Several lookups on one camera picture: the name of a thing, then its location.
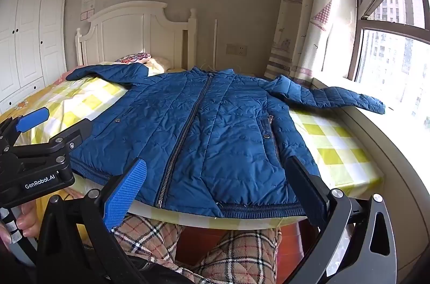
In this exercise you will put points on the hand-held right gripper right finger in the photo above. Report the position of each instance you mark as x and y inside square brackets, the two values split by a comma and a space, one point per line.
[304, 190]

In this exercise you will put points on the cream pillow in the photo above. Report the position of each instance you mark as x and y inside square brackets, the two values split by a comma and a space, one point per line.
[160, 65]

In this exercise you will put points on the person's left hand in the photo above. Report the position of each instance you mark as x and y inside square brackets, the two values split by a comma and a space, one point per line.
[28, 220]

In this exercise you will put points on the bed with yellow checked sheet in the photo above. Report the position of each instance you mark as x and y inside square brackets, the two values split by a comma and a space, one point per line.
[336, 149]

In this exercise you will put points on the white wardrobe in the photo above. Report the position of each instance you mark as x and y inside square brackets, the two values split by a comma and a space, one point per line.
[30, 35]

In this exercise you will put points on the white window sill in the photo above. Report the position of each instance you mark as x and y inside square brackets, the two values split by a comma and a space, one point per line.
[403, 143]

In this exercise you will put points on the plaid pajama pants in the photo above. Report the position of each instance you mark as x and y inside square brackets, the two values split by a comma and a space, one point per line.
[235, 257]

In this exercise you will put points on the paper wall poster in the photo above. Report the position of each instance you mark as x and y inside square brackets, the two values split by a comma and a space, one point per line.
[88, 7]

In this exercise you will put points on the blue quilted jacket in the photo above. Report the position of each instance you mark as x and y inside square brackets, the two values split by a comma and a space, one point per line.
[218, 136]

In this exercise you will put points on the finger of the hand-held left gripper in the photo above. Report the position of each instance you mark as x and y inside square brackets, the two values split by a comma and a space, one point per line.
[67, 136]
[32, 119]

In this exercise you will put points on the patterned red pillow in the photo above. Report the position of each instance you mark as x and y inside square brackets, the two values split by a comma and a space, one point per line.
[134, 57]

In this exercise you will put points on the dark framed window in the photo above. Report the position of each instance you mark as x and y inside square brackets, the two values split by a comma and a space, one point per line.
[393, 52]

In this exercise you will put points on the white pole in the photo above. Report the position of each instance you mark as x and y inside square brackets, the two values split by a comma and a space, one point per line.
[215, 45]

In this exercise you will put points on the printed cream curtain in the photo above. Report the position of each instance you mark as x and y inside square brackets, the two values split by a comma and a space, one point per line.
[312, 18]

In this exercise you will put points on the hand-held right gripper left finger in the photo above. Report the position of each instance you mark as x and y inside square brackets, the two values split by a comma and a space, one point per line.
[126, 191]

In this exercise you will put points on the white wooden headboard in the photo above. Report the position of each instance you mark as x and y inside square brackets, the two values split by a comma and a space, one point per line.
[134, 32]

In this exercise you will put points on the beige wall outlet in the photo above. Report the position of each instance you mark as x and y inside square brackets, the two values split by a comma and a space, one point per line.
[236, 50]

